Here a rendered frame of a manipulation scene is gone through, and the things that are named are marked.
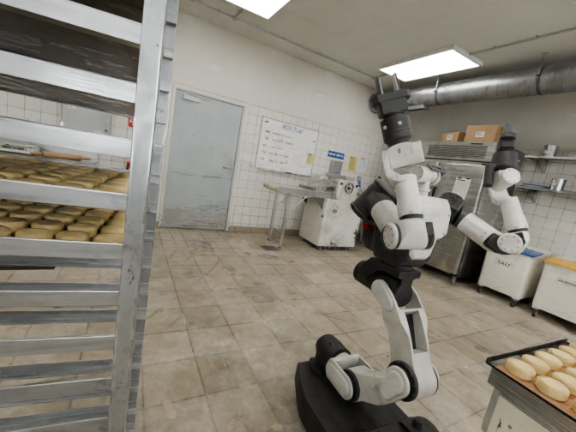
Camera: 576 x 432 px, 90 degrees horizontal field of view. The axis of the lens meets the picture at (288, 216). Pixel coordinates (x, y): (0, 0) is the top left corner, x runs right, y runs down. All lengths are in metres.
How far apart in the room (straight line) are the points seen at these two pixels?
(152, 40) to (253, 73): 4.50
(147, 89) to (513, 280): 4.63
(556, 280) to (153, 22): 4.52
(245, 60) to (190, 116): 1.20
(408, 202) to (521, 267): 3.89
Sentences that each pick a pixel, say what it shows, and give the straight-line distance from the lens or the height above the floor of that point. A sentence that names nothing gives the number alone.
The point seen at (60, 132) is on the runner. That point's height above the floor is 1.24.
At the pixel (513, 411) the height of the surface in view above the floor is 0.82.
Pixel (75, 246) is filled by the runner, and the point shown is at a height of 1.06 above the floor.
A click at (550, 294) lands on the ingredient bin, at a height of 0.34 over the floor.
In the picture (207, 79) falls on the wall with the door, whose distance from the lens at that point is 4.78.
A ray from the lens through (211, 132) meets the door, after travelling 4.75.
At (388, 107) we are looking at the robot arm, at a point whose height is 1.48.
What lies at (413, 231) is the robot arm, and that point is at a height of 1.13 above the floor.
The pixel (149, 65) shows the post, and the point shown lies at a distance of 0.54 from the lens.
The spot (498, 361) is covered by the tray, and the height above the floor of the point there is 0.90.
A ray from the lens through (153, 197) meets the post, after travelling 0.99.
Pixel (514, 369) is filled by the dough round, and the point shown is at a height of 0.92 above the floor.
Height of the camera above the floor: 1.25
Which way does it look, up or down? 10 degrees down
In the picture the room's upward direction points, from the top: 10 degrees clockwise
